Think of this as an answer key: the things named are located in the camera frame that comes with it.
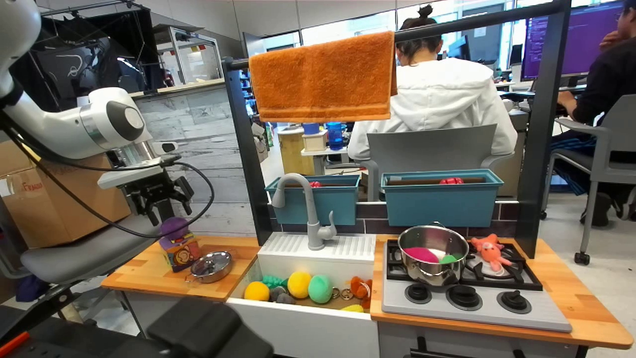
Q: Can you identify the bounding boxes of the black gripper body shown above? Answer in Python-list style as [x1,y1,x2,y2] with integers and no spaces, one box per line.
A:
[122,167,197,217]

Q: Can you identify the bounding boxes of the wooden toy kitchen unit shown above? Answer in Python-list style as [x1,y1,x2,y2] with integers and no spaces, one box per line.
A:
[100,231,634,358]

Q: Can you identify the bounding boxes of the green toy grapes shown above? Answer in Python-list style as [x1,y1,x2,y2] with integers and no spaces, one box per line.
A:
[261,270,289,292]

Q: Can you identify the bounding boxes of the grey toy faucet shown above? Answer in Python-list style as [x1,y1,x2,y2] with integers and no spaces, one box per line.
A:
[271,171,338,252]

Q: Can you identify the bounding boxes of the grey toy piece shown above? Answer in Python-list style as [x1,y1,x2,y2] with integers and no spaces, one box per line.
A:
[269,284,297,306]

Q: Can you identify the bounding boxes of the white toy sink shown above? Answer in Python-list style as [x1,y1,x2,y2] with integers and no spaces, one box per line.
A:
[225,231,382,358]

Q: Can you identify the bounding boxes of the orange toy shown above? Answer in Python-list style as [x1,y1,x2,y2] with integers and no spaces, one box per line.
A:
[348,274,374,310]

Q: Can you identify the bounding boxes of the pink lobster plush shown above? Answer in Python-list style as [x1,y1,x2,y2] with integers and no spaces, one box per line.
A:
[469,232,515,274]

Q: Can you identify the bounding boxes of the grey toy stove top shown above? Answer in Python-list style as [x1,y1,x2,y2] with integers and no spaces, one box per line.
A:
[382,236,573,334]

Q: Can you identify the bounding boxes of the colourful soft number cube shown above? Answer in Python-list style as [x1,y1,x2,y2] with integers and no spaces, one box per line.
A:
[157,231,205,274]

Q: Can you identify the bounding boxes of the cardboard box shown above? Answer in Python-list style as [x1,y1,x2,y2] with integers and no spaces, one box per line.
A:
[0,137,134,250]

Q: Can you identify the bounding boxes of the yellow ball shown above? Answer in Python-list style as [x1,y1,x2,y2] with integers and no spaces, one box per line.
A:
[287,268,314,300]
[243,280,273,304]

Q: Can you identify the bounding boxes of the metal storage shelf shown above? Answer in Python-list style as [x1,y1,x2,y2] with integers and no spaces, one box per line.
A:
[155,24,227,95]

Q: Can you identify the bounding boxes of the teal storage bin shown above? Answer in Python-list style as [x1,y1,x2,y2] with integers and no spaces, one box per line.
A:
[382,167,505,229]
[265,173,364,227]

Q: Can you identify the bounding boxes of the green ball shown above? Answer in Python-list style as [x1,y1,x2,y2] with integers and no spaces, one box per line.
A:
[306,272,336,306]

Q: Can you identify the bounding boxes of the orange towel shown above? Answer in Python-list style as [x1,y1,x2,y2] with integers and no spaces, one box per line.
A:
[247,30,398,125]

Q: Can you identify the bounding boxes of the grey chair backrest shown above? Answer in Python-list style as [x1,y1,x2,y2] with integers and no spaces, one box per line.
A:
[366,123,497,175]

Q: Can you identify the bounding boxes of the steel cooking pot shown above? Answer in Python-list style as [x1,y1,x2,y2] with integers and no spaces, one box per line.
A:
[396,223,471,288]

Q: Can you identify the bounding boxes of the person in white hoodie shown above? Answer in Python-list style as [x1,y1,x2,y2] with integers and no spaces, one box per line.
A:
[346,4,521,167]

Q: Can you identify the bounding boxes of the grey wood backdrop panel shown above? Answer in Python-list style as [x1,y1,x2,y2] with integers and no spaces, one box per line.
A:
[223,0,573,260]

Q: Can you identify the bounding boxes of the grey chair on castors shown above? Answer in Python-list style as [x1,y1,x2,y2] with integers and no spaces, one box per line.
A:
[553,91,636,266]

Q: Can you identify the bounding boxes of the purple computer monitor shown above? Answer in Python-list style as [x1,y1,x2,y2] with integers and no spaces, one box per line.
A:
[521,2,624,83]

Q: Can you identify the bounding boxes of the person in dark clothes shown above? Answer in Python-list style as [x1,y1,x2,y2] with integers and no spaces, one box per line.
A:
[555,0,636,221]

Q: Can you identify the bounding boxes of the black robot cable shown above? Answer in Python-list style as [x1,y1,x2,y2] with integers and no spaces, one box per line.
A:
[0,111,217,240]

